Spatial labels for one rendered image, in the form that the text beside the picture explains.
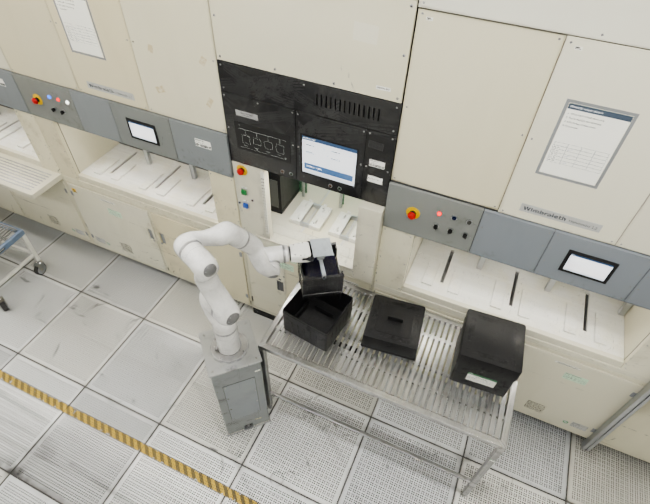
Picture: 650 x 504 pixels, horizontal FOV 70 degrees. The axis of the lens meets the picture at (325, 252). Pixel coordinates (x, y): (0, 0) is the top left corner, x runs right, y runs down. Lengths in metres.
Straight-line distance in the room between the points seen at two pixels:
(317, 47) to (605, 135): 1.12
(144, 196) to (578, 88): 2.59
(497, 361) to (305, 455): 1.35
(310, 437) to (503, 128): 2.12
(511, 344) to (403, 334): 0.52
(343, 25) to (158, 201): 1.85
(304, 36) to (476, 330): 1.55
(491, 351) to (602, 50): 1.32
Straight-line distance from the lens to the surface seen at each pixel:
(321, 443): 3.12
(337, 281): 2.33
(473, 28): 1.85
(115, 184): 3.55
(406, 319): 2.56
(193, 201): 3.23
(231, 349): 2.48
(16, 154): 4.17
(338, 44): 2.00
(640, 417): 3.20
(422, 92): 1.97
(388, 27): 1.91
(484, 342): 2.40
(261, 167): 2.52
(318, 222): 2.94
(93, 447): 3.38
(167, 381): 3.43
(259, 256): 2.13
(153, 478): 3.19
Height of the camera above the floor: 2.92
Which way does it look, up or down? 47 degrees down
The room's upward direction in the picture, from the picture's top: 2 degrees clockwise
